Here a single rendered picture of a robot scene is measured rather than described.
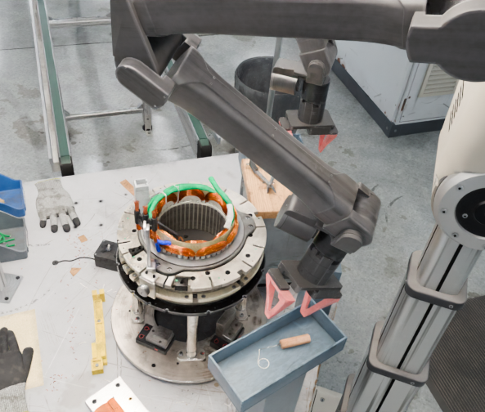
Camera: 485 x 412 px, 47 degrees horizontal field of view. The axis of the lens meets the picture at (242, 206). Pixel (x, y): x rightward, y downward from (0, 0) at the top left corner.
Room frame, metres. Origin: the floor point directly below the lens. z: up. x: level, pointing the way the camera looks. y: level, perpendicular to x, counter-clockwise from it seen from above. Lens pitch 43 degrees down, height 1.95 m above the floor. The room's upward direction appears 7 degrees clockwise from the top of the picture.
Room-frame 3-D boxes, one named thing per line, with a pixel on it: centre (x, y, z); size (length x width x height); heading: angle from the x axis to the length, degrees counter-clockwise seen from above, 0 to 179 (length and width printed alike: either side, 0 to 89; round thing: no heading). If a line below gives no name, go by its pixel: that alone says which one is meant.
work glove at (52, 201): (1.17, 0.55, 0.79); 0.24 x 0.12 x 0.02; 23
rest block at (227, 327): (0.77, 0.00, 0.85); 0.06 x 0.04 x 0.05; 154
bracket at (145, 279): (0.69, 0.17, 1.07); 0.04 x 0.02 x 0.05; 66
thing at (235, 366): (0.59, -0.10, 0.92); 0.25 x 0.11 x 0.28; 129
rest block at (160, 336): (0.73, 0.16, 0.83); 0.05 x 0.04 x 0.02; 72
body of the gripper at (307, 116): (1.08, -0.13, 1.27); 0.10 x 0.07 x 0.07; 104
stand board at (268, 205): (1.06, -0.10, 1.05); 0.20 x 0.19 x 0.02; 12
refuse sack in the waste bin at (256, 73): (2.48, -0.08, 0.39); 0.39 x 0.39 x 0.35
